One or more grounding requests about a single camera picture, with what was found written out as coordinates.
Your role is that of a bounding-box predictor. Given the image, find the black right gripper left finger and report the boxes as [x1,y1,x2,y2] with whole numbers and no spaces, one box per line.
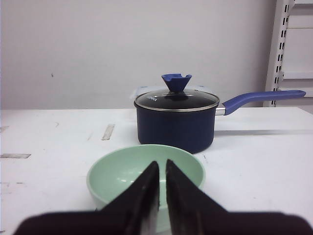
[100,161,159,235]

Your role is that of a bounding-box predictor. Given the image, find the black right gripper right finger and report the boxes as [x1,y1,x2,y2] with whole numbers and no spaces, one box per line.
[166,159,227,235]

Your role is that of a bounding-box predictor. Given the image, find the light green bowl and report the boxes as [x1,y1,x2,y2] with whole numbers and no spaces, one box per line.
[87,144,206,233]

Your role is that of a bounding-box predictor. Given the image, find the dark blue saucepan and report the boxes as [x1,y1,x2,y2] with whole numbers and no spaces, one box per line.
[135,90,306,153]

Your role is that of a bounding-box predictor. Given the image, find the glass pot lid blue knob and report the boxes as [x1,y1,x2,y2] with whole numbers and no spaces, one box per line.
[134,73,220,112]

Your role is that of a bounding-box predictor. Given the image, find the white slotted shelf rack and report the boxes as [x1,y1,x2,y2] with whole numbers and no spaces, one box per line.
[263,0,313,113]

